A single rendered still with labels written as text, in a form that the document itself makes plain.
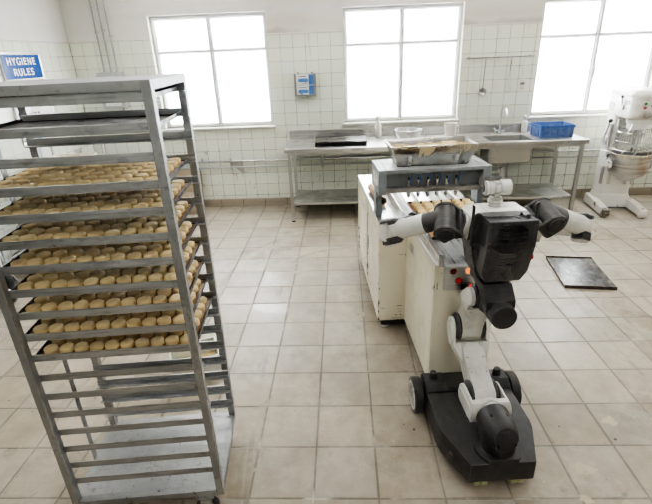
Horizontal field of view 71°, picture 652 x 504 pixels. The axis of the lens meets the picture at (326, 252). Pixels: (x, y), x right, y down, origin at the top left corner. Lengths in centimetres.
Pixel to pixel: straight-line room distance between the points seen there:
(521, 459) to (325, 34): 492
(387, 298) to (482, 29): 385
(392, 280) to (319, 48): 352
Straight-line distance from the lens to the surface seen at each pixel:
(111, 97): 158
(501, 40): 626
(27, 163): 172
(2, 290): 190
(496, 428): 227
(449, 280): 247
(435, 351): 273
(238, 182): 633
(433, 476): 249
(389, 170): 295
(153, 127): 152
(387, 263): 316
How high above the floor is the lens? 187
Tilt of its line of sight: 23 degrees down
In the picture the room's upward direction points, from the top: 2 degrees counter-clockwise
